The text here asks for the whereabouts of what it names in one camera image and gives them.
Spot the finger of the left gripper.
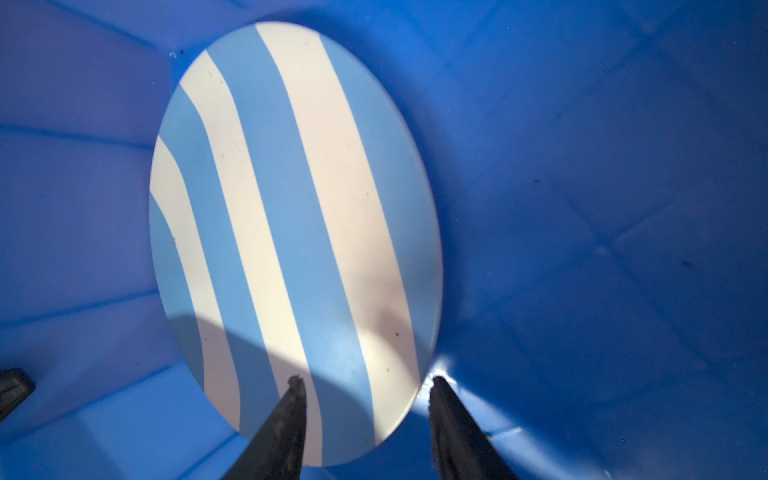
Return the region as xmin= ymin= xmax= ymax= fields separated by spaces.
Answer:
xmin=0 ymin=368 xmax=36 ymax=421

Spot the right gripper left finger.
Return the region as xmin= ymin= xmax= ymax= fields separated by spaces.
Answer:
xmin=222 ymin=375 xmax=307 ymax=480

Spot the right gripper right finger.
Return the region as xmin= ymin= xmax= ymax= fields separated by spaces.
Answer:
xmin=429 ymin=376 xmax=519 ymax=480

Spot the blue white striped plate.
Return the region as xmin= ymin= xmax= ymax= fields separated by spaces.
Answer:
xmin=149 ymin=22 xmax=443 ymax=467

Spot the blue plastic bin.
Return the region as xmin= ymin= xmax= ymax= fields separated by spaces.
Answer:
xmin=1 ymin=1 xmax=767 ymax=479

